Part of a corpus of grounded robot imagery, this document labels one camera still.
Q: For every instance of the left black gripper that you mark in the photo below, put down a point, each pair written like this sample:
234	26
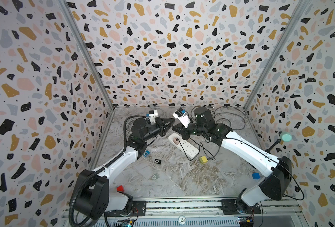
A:
159	122

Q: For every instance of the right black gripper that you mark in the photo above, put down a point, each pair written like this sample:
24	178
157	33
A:
185	133

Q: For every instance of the pink USB charger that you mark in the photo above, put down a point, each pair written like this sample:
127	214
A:
176	140

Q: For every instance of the white power strip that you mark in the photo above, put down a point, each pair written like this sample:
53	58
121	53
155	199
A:
187	148

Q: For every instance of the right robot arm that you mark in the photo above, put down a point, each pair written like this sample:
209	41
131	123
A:
277	172

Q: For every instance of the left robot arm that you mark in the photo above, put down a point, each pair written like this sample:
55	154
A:
91	197

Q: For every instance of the yellow USB charger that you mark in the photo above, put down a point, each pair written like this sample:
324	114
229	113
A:
203	159

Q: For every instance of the blue mp3 player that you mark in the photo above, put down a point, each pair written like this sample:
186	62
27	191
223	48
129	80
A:
146	153

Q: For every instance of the red cube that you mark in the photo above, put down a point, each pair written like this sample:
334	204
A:
120	188

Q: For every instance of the blue cube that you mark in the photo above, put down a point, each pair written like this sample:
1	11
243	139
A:
256	176

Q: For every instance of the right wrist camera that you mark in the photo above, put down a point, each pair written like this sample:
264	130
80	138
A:
182	116

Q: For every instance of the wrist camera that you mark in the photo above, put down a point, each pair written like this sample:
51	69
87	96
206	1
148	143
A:
182	116
151	116

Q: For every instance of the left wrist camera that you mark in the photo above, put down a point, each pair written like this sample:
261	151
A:
151	116

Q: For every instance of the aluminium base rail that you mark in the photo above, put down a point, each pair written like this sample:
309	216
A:
209	211

